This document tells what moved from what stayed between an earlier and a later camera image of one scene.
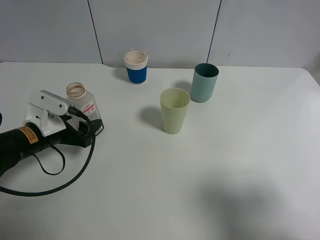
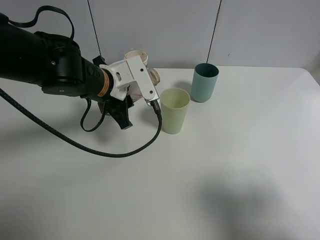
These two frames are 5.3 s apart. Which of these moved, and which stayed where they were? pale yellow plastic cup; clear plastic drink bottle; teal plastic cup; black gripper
Moved: black gripper; clear plastic drink bottle
Stayed: pale yellow plastic cup; teal plastic cup
